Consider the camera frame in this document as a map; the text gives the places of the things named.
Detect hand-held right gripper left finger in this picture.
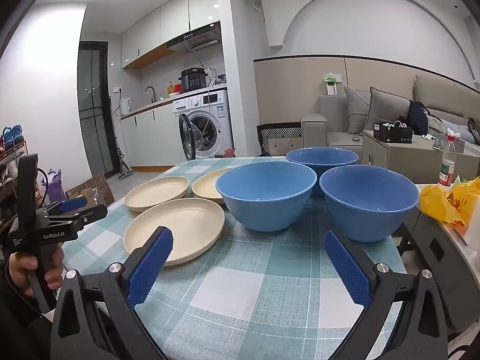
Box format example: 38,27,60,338
50,226,174,360

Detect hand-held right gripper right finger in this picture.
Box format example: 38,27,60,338
324,229,449,360

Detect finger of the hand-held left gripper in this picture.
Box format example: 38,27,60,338
37,204,109,233
40,197,95,215

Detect beige plate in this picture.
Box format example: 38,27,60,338
192,168,241,205
124,176,190,211
124,197,226,267

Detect blue bowl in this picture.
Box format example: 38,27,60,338
215,161,318,232
319,165,419,242
286,147,359,196

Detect person's left hand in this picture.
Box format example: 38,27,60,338
7,247,65,298

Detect purple bag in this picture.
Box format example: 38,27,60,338
40,169,67,203

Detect brown patterned cardboard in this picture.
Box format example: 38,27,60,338
65,173,115,207

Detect wooden shoe rack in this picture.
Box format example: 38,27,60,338
0,139,31,233

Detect upright vacuum cleaner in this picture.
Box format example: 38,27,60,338
116,146,134,180

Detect blue shoes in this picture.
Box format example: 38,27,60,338
2,124,25,147

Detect dark glass door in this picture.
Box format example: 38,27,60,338
77,41,113,181

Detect grey cart white top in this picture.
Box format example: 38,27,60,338
392,184,480,346

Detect teal checked tablecloth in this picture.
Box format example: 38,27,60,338
62,155,407,360

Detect white lower kitchen cabinets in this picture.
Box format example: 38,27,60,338
120,103,177,167

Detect white kitchen cabinets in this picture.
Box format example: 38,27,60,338
121,0,222,70
120,103,177,167

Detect yellow plastic bag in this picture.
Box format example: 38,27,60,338
419,178,480,227

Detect grey side cabinet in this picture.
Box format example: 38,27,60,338
361,129,466,185

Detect white paper cup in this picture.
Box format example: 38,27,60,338
464,215,480,250

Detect clear bottle red cap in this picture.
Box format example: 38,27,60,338
437,129,457,188

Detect black box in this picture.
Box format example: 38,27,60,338
373,122,414,145

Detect grey sofa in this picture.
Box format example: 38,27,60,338
302,58,480,169

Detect white washing machine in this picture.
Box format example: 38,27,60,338
172,89,234,162

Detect light grey cushion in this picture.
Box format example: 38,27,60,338
344,87,372,134

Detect dark grey cushion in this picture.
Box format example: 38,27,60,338
363,87,411,136

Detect dark backpack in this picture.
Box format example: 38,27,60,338
407,100,430,136

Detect black pressure cooker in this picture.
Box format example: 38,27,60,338
178,68,208,92

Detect light blue blanket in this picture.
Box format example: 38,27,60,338
427,114,480,154

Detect range hood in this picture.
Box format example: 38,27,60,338
167,24,222,55

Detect white upper kitchen cabinets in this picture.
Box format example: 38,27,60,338
121,0,222,70

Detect black cable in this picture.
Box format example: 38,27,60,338
37,167,50,206

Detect wall socket with green tag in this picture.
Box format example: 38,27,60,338
322,73,343,96

